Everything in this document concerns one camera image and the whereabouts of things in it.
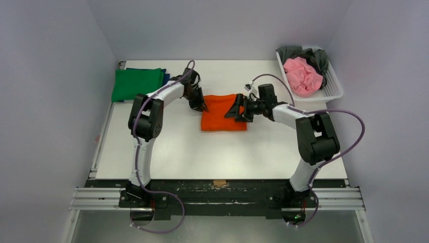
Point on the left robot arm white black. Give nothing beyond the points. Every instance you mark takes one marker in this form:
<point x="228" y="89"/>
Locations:
<point x="146" y="121"/>

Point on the folded green t shirt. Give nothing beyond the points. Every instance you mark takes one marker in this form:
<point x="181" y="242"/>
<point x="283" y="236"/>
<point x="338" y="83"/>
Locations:
<point x="117" y="90"/>

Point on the dark grey t shirt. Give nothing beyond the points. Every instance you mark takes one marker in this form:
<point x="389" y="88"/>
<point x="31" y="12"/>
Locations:
<point x="318" y="59"/>

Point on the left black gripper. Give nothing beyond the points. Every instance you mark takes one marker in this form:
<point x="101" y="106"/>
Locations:
<point x="200" y="105"/>

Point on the orange t shirt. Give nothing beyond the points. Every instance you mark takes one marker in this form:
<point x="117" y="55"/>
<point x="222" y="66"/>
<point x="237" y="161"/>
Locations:
<point x="214" y="119"/>

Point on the pink t shirt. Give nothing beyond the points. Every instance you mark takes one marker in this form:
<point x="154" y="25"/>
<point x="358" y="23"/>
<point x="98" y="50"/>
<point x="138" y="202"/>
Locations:
<point x="303" y="79"/>

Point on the brown tape piece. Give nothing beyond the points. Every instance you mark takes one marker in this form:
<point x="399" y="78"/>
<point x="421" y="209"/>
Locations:
<point x="220" y="183"/>

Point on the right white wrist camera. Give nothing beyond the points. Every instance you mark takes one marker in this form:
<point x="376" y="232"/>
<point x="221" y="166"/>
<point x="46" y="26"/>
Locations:
<point x="251" y="89"/>

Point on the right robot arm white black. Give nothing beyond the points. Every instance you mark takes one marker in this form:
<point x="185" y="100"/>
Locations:
<point x="316" y="137"/>

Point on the white plastic basket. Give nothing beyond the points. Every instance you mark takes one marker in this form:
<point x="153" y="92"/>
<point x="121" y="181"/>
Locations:
<point x="331" y="91"/>

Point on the folded blue t shirt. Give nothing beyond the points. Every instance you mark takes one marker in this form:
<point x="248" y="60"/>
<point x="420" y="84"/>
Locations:
<point x="166" y="78"/>

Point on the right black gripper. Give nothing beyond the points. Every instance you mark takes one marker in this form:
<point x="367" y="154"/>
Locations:
<point x="244" y="107"/>

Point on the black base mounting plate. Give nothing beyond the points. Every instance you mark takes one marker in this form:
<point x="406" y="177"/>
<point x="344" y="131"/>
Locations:
<point x="240" y="198"/>

